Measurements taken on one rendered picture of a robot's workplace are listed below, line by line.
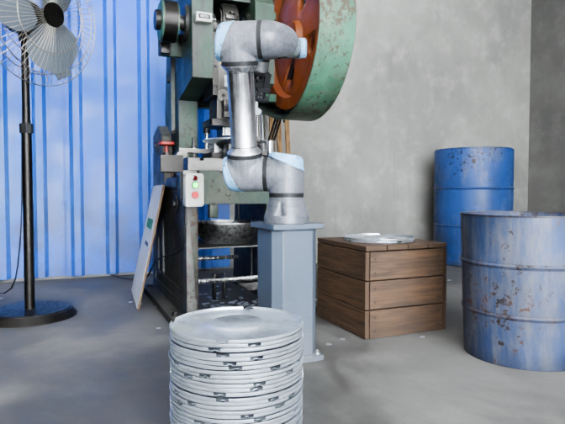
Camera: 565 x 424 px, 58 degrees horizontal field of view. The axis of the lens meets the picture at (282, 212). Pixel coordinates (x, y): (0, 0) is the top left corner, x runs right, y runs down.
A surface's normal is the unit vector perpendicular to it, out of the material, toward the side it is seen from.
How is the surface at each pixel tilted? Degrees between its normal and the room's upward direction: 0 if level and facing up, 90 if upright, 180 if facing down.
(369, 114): 90
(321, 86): 136
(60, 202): 90
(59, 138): 90
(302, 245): 90
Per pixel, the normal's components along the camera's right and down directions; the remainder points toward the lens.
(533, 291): -0.32, 0.07
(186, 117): 0.39, 0.04
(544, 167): -0.92, 0.01
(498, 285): -0.73, 0.07
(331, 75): 0.31, 0.64
